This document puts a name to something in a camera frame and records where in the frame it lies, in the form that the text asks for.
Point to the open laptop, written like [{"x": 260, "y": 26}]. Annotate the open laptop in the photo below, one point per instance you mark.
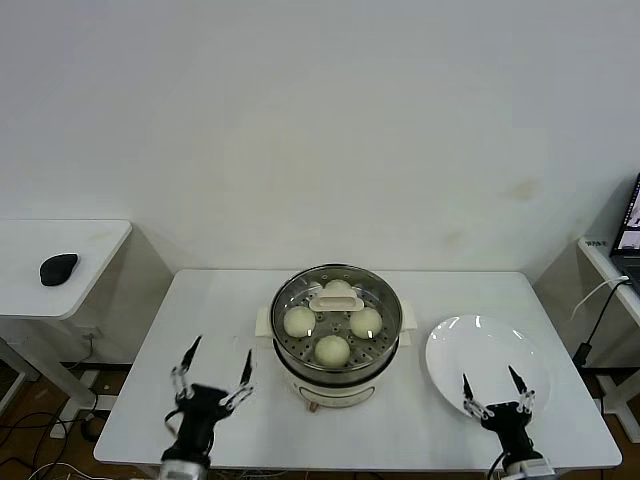
[{"x": 627, "y": 240}]

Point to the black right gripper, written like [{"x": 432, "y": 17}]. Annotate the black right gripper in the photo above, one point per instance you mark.
[{"x": 507, "y": 422}]

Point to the cream electric cooking pot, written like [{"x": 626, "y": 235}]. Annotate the cream electric cooking pot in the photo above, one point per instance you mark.
[{"x": 330, "y": 391}]

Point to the white steamed baozi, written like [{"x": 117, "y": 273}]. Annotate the white steamed baozi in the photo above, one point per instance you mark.
[
  {"x": 299, "y": 321},
  {"x": 366, "y": 321},
  {"x": 337, "y": 286},
  {"x": 331, "y": 351}
]

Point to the white round plate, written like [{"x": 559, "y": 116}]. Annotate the white round plate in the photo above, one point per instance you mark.
[{"x": 475, "y": 345}]

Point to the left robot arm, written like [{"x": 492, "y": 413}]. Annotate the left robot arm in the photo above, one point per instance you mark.
[{"x": 185, "y": 465}]

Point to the white desk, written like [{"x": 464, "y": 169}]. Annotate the white desk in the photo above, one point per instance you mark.
[{"x": 600, "y": 260}]

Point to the stainless steel steamer basket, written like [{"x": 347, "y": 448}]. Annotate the stainless steel steamer basket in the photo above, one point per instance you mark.
[{"x": 350, "y": 376}]

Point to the black computer mouse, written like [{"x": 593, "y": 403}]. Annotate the black computer mouse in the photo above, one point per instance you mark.
[{"x": 59, "y": 268}]

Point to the small printed desk label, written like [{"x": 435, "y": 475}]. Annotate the small printed desk label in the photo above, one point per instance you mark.
[{"x": 596, "y": 243}]

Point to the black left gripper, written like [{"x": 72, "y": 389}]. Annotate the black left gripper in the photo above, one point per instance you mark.
[{"x": 200, "y": 410}]

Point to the white side table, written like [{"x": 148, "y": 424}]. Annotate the white side table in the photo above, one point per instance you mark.
[{"x": 75, "y": 235}]

